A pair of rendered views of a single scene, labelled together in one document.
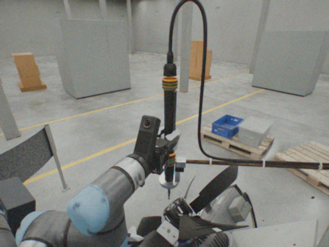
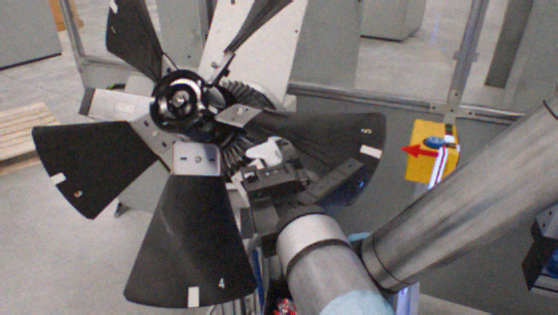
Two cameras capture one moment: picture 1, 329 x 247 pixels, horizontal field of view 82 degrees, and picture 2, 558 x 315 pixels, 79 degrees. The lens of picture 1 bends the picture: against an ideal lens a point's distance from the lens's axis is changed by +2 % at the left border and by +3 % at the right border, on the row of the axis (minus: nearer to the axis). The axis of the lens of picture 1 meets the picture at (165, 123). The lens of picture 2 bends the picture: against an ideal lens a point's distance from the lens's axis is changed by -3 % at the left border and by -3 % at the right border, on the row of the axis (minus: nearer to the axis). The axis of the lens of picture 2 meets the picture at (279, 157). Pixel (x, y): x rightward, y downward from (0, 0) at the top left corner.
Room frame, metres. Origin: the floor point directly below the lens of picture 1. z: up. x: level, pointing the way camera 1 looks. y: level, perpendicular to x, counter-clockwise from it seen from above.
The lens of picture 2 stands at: (0.62, 0.56, 1.46)
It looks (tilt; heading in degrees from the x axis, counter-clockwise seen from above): 32 degrees down; 252
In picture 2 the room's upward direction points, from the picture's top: straight up
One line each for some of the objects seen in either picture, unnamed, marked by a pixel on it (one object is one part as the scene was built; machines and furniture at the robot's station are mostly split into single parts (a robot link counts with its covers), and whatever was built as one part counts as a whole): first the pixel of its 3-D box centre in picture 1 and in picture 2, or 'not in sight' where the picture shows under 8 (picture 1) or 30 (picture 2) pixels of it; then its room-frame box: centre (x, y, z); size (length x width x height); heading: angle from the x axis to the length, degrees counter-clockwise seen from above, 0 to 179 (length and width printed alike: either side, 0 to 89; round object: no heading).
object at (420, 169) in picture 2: not in sight; (430, 154); (0.05, -0.01, 1.02); 0.16 x 0.10 x 0.11; 51
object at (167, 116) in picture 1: (169, 122); not in sight; (0.52, -0.01, 1.70); 0.03 x 0.03 x 0.21
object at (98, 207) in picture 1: (102, 199); not in sight; (0.27, 0.12, 1.65); 0.11 x 0.08 x 0.09; 151
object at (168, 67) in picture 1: (169, 130); not in sight; (0.52, -0.01, 1.67); 0.04 x 0.04 x 0.46
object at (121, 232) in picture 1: (101, 231); not in sight; (0.27, 0.14, 1.55); 0.11 x 0.08 x 0.11; 88
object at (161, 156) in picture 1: (148, 158); not in sight; (0.41, 0.05, 1.64); 0.12 x 0.08 x 0.09; 151
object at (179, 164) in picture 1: (171, 170); not in sight; (0.52, -0.02, 1.51); 0.09 x 0.07 x 0.10; 86
